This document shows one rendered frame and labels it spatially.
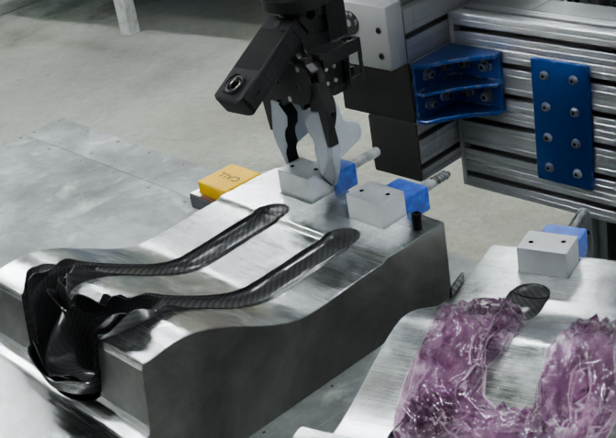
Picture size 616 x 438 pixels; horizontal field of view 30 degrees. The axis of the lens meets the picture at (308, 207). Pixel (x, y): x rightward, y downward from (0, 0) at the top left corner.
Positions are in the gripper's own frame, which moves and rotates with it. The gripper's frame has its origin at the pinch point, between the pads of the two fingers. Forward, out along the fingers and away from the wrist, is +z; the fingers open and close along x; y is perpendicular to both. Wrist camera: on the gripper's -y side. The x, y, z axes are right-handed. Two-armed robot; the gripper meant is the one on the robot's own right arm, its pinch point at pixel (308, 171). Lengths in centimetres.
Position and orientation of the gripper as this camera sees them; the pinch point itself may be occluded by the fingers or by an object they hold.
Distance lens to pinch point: 127.1
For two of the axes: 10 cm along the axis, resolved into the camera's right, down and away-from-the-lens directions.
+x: -6.8, -2.4, 6.9
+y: 7.2, -4.1, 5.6
